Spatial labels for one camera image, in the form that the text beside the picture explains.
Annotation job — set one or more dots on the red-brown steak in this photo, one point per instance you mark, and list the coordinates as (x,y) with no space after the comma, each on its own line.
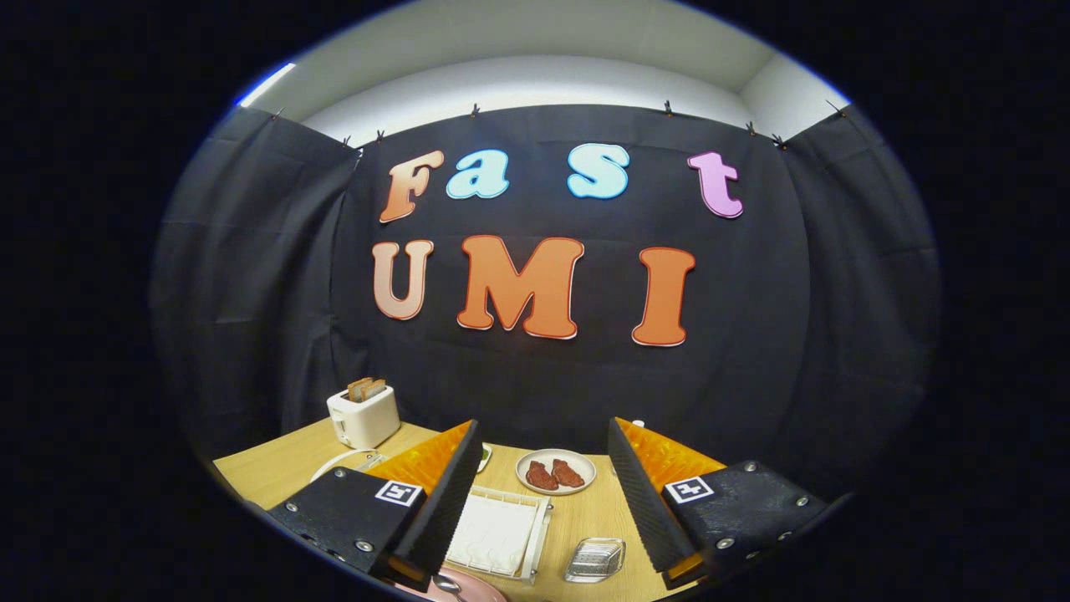
(568,473)
(542,477)

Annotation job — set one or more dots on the black backdrop cloth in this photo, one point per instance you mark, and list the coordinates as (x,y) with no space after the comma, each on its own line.
(752,376)

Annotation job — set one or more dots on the white round plate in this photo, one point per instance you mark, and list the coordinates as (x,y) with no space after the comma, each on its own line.
(585,468)

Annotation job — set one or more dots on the pink plate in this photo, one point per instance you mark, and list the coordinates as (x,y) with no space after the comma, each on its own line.
(485,592)

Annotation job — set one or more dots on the brown toast slice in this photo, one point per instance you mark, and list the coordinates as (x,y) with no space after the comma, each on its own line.
(358,390)
(377,388)

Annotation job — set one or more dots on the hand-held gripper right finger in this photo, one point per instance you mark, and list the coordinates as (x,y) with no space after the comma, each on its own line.
(644,502)

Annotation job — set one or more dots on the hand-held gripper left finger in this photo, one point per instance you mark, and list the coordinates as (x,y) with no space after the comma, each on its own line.
(451,510)

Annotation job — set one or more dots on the white drain tray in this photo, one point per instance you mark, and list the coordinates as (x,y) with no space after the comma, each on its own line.
(493,535)

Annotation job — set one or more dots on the white toaster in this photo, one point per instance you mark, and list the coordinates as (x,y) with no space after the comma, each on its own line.
(368,425)

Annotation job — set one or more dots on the white divided dish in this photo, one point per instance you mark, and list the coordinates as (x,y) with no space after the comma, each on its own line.
(485,458)

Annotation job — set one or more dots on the ceiling light strip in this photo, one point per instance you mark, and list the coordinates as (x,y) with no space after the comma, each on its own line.
(266,84)

